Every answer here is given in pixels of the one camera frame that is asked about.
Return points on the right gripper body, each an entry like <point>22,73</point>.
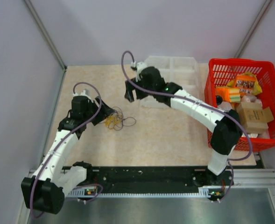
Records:
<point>141,94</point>

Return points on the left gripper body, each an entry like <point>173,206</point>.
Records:
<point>92,109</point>

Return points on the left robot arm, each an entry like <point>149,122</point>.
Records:
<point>47,189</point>

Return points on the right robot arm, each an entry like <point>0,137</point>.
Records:
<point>224,126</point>

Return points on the clear plastic compartment tray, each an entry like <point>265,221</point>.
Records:
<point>183,71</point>

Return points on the black round ball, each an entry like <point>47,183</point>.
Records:
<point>219,100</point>

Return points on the orange sponge pack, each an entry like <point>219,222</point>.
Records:
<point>229,94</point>

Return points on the orange snack package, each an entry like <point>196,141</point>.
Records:
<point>244,83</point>

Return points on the pink wrapped roll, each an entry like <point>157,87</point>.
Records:
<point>251,99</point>

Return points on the yellow snack bag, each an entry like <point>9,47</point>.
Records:
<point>257,88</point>

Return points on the brown cardboard box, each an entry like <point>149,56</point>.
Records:
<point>253,117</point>

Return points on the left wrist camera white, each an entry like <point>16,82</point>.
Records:
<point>84,93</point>

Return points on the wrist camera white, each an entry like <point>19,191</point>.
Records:
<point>138,68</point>
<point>84,93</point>

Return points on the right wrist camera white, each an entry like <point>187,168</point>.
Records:
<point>138,68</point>

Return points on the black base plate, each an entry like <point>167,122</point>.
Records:
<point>156,179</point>

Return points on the white cable duct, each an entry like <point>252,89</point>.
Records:
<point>84,194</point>

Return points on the left corner aluminium post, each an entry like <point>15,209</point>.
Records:
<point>43,31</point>

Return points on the corner aluminium post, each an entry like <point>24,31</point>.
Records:
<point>43,31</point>
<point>267,4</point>

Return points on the right corner aluminium post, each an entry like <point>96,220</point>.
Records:
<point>267,4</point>

